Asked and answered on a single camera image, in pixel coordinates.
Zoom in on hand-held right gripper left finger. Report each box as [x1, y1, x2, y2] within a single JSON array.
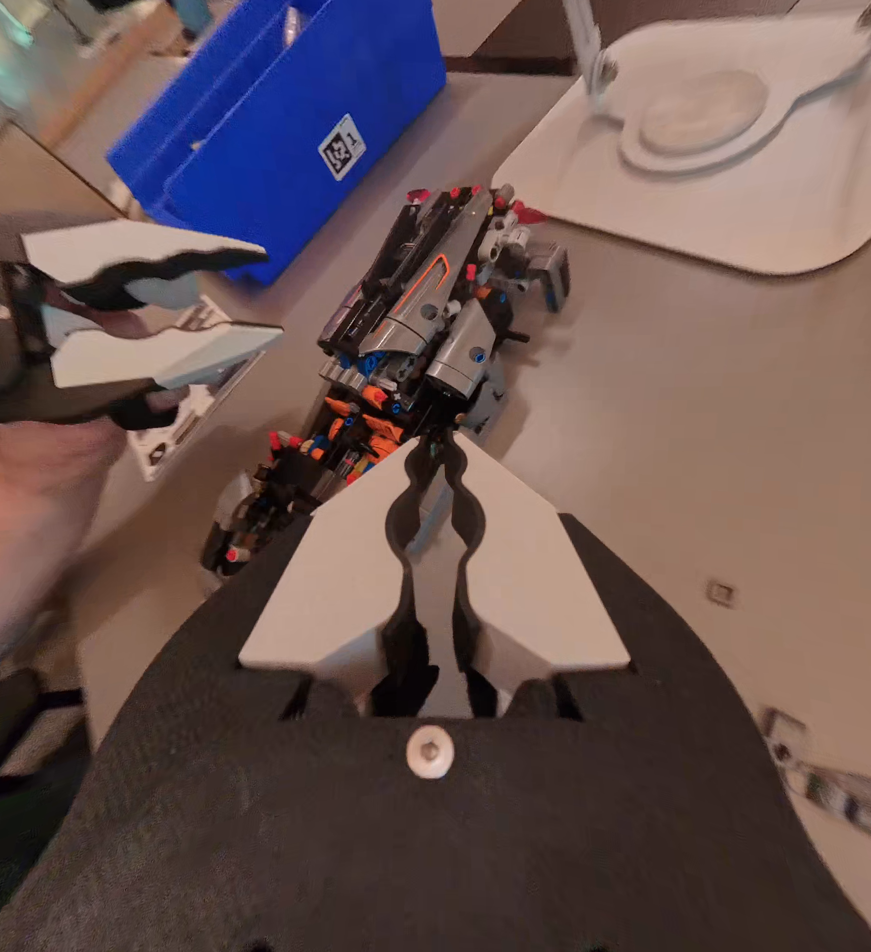
[[238, 437, 440, 717]]

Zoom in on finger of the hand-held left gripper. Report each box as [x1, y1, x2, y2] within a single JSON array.
[[22, 218, 270, 311], [50, 323, 285, 392]]

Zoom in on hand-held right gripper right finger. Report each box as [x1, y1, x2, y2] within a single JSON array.
[[443, 431, 632, 717]]

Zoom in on lego car model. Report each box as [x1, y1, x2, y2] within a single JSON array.
[[201, 184, 572, 577]]

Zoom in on person's left forearm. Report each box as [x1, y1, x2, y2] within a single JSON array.
[[0, 420, 127, 689]]

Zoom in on lego sticker sheet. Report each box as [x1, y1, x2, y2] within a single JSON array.
[[126, 294, 265, 480]]

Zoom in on blue plastic bin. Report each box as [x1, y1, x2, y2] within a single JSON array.
[[106, 0, 447, 287]]

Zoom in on white stand base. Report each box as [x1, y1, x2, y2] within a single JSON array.
[[491, 0, 871, 276]]

